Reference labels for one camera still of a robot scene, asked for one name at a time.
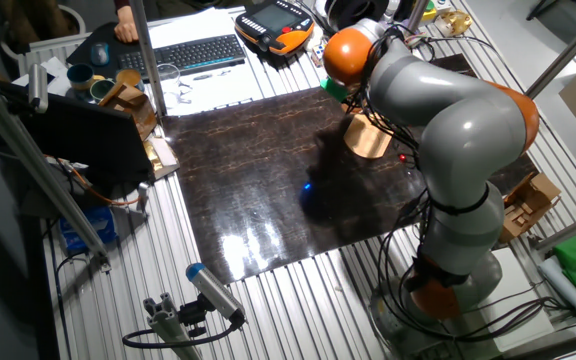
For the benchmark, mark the black filament spool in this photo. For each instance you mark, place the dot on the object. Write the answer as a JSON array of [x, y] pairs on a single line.
[[358, 10]]

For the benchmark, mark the black camera clamp mount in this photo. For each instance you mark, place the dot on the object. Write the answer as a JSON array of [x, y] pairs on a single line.
[[193, 315]]

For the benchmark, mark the black stand with silver pole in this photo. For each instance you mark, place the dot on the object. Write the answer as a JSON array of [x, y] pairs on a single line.
[[416, 15]]

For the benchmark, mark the yellow green small box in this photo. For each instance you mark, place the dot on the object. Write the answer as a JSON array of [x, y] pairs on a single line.
[[428, 12]]

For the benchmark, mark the dark maroon sleeved forearm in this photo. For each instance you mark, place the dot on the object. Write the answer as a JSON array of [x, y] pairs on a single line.
[[121, 2]]

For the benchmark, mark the dark teal mug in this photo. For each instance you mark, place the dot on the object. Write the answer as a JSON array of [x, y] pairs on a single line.
[[79, 76]]

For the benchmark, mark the white flat board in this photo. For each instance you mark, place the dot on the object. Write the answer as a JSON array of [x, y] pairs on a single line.
[[518, 280]]

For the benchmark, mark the green gripper mount adapter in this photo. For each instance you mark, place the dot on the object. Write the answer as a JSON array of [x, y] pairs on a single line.
[[333, 90]]

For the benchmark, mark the long aluminium frame beam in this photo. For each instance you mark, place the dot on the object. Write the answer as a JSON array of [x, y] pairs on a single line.
[[43, 172]]

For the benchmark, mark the pale grey rolled sheet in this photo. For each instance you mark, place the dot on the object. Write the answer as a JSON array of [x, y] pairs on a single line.
[[563, 287]]

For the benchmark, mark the dark marble pattern mat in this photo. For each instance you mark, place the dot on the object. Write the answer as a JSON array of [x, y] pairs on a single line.
[[248, 175]]

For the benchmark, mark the green mug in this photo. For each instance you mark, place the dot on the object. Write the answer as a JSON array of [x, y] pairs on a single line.
[[100, 90]]

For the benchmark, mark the silver depth camera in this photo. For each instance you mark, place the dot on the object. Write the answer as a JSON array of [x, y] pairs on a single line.
[[38, 87]]

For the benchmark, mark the aluminium frame pole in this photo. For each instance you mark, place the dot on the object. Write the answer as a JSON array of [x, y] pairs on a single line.
[[568, 52], [573, 229]]

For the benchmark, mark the open brown cardboard box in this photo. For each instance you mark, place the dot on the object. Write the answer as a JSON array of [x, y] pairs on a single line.
[[528, 205]]

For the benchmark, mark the brown wooden holder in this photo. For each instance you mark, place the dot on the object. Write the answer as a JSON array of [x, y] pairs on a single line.
[[135, 107]]

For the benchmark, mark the aluminium frame post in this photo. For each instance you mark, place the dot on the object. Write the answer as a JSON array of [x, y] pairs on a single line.
[[147, 60]]

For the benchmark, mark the black monitor screen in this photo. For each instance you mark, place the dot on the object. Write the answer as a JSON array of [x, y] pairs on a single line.
[[83, 135]]

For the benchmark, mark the colourful Rubik's cube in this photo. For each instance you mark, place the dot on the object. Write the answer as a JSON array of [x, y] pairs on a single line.
[[318, 55]]

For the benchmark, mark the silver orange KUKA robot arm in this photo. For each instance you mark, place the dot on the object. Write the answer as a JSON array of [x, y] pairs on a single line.
[[468, 130]]

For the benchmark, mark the black computer keyboard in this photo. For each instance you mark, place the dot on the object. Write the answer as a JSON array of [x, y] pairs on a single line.
[[188, 54]]

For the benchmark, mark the blue plastic packet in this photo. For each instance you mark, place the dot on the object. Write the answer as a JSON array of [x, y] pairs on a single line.
[[105, 225]]

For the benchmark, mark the white chair frame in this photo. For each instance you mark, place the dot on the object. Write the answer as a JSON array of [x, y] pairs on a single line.
[[58, 42]]

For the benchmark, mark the dark computer mouse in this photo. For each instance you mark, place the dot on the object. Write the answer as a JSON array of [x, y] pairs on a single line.
[[100, 54]]

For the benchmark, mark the black mouse pad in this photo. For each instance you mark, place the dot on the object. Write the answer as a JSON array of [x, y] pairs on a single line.
[[103, 34]]

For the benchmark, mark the black orange teach pendant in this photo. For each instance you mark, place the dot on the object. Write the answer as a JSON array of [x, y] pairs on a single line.
[[273, 20]]

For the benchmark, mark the short aluminium profile bracket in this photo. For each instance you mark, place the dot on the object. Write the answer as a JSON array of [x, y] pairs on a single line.
[[168, 325]]

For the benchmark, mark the large white paper sheet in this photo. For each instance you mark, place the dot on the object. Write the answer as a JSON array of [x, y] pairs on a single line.
[[218, 85]]

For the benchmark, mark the small white paper sheet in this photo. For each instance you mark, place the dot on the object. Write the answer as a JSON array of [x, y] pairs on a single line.
[[55, 67]]

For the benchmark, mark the brown cup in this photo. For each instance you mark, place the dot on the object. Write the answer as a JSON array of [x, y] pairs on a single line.
[[129, 77]]

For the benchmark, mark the glossy golden ornament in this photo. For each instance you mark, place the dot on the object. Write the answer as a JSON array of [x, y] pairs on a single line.
[[455, 22]]

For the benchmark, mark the silver camera with blue cap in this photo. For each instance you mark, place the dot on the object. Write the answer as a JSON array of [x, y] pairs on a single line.
[[213, 290]]

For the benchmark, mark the clear drinking glass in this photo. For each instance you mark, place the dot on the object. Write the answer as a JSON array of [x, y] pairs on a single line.
[[168, 80]]

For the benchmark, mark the gold foil packet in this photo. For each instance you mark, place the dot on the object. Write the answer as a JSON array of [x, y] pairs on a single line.
[[158, 157]]

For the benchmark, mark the bare person's hand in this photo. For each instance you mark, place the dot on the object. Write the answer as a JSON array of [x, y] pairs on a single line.
[[126, 25]]

